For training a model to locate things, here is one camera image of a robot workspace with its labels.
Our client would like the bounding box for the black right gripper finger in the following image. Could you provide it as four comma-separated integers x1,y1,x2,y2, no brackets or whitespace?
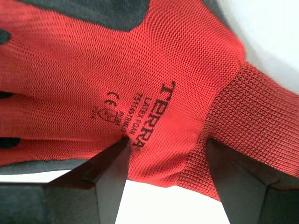
206,139,299,224
0,137,131,224

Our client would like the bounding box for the red and grey work glove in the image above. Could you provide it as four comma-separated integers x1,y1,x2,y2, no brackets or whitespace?
0,0,299,202

